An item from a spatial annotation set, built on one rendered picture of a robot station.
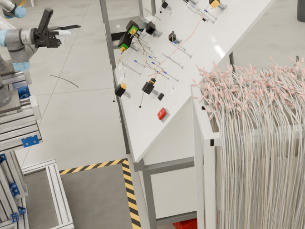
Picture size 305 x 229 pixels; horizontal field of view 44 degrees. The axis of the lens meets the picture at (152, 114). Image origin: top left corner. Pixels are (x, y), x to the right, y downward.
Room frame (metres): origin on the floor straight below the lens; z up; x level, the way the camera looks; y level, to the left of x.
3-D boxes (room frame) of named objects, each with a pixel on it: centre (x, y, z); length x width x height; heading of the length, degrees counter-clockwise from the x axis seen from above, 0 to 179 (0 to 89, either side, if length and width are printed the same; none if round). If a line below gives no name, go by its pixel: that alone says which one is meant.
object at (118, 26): (2.99, 0.12, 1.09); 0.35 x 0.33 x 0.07; 7
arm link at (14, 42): (1.64, 0.58, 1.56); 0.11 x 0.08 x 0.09; 82
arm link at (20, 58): (1.65, 0.58, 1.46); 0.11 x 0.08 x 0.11; 172
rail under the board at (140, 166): (2.11, 0.17, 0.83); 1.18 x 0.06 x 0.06; 7
